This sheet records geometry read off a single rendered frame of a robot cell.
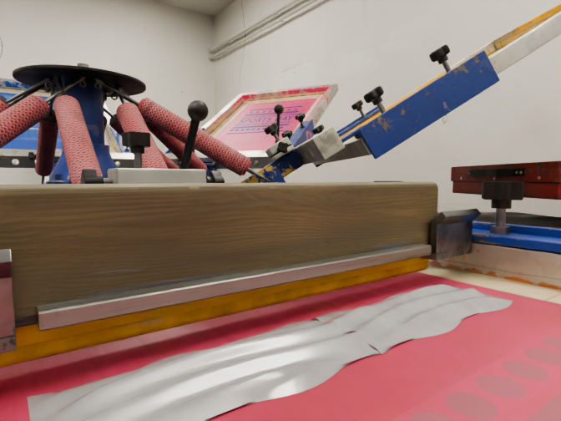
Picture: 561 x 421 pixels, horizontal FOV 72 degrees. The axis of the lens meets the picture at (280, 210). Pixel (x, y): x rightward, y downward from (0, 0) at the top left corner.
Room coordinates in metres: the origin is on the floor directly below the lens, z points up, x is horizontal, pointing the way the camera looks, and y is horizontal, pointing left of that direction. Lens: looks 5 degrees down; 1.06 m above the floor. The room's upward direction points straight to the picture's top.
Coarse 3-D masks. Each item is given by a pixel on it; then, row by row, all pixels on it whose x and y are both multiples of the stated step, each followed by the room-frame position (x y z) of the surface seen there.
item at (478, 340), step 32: (352, 288) 0.38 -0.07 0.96; (384, 288) 0.38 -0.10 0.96; (416, 288) 0.38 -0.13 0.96; (480, 288) 0.38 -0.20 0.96; (480, 320) 0.29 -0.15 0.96; (512, 320) 0.29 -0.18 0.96; (544, 320) 0.29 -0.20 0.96; (416, 352) 0.24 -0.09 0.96; (448, 352) 0.24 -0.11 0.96; (480, 352) 0.24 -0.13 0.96; (448, 384) 0.20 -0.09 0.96
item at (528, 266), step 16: (464, 256) 0.45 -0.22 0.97; (480, 256) 0.44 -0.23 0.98; (496, 256) 0.42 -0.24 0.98; (512, 256) 0.41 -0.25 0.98; (528, 256) 0.40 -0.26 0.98; (544, 256) 0.38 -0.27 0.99; (560, 256) 0.37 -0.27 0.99; (480, 272) 0.44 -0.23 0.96; (496, 272) 0.42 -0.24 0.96; (512, 272) 0.41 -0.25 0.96; (528, 272) 0.40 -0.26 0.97; (544, 272) 0.38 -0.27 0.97; (560, 272) 0.37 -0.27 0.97; (560, 288) 0.37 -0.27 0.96
